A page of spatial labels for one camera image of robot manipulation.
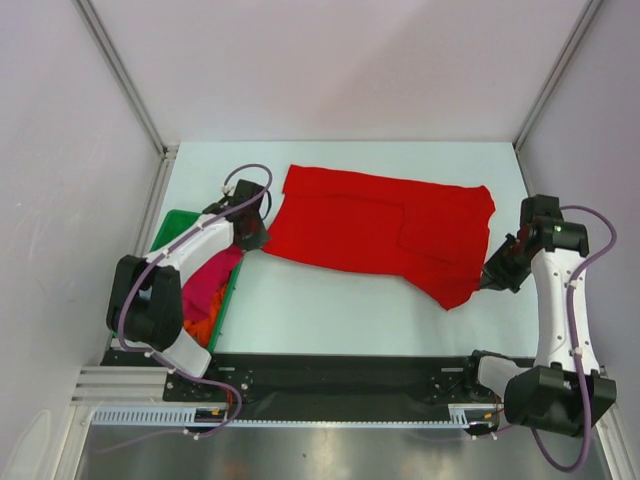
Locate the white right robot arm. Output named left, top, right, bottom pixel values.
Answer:
left=461, top=195, right=617, bottom=437

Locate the green plastic bin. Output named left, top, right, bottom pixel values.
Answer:
left=151, top=210, right=243, bottom=353

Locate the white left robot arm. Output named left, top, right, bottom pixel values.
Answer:
left=106, top=180, right=271, bottom=400

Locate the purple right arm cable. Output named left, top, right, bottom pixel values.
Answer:
left=469, top=204, right=619, bottom=472

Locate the right aluminium corner post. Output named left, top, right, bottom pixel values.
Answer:
left=513, top=0, right=605, bottom=153

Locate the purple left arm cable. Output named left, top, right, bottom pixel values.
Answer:
left=92, top=164, right=275, bottom=454

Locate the magenta t shirt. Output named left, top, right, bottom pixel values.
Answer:
left=182, top=246, right=244, bottom=318

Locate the red t shirt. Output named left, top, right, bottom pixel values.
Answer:
left=263, top=165, right=495, bottom=310

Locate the orange t shirt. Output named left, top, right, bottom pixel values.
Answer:
left=184, top=286, right=227, bottom=348

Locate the left aluminium corner post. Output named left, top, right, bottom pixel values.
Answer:
left=74, top=0, right=179, bottom=161

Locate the white slotted cable duct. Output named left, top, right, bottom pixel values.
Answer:
left=91, top=404, right=499, bottom=429

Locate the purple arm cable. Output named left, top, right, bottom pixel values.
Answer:
left=469, top=204, right=619, bottom=472
left=92, top=164, right=275, bottom=454

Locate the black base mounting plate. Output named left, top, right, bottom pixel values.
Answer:
left=99, top=351, right=536, bottom=421

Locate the aluminium corner post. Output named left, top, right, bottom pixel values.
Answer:
left=74, top=0, right=179, bottom=161
left=513, top=0, right=605, bottom=153

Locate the aluminium frame rail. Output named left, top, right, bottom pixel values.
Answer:
left=69, top=364, right=171, bottom=407

